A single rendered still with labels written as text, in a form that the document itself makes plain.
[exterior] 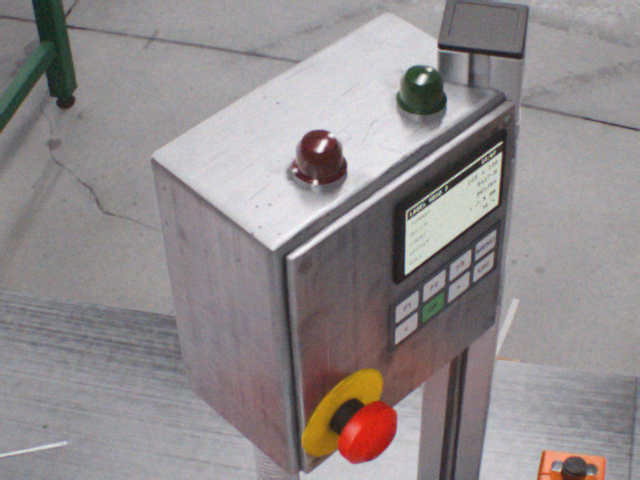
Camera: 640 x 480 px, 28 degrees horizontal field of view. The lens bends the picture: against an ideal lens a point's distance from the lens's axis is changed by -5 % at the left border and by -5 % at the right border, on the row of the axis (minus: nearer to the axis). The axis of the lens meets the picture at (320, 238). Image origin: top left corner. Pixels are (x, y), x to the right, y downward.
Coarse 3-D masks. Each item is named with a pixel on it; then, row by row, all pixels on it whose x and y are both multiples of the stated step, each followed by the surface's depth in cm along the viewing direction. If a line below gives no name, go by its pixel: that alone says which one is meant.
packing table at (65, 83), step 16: (32, 0) 274; (48, 0) 272; (48, 16) 276; (64, 16) 280; (48, 32) 279; (64, 32) 282; (48, 48) 279; (64, 48) 284; (32, 64) 275; (48, 64) 280; (64, 64) 286; (16, 80) 272; (32, 80) 275; (48, 80) 290; (64, 80) 288; (16, 96) 269; (64, 96) 292; (0, 112) 265; (0, 128) 265
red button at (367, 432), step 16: (352, 400) 71; (336, 416) 71; (352, 416) 71; (368, 416) 70; (384, 416) 70; (336, 432) 71; (352, 432) 69; (368, 432) 69; (384, 432) 70; (352, 448) 70; (368, 448) 70; (384, 448) 71
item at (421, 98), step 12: (408, 72) 65; (420, 72) 65; (432, 72) 65; (408, 84) 65; (420, 84) 65; (432, 84) 65; (396, 96) 66; (408, 96) 65; (420, 96) 65; (432, 96) 65; (444, 96) 66; (396, 108) 66; (408, 108) 66; (420, 108) 65; (432, 108) 65; (444, 108) 66; (420, 120) 66; (432, 120) 66
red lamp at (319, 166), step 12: (312, 132) 62; (324, 132) 62; (300, 144) 62; (312, 144) 62; (324, 144) 61; (336, 144) 62; (300, 156) 62; (312, 156) 61; (324, 156) 61; (336, 156) 62; (300, 168) 62; (312, 168) 62; (324, 168) 62; (336, 168) 62; (300, 180) 62; (312, 180) 62; (324, 180) 62; (336, 180) 62
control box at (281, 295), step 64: (320, 64) 69; (384, 64) 69; (256, 128) 66; (320, 128) 66; (384, 128) 65; (448, 128) 66; (512, 128) 69; (192, 192) 63; (256, 192) 63; (320, 192) 62; (384, 192) 63; (192, 256) 67; (256, 256) 61; (320, 256) 62; (384, 256) 66; (448, 256) 71; (192, 320) 72; (256, 320) 65; (320, 320) 65; (384, 320) 70; (448, 320) 75; (192, 384) 77; (256, 384) 70; (320, 384) 68; (384, 384) 74; (320, 448) 72
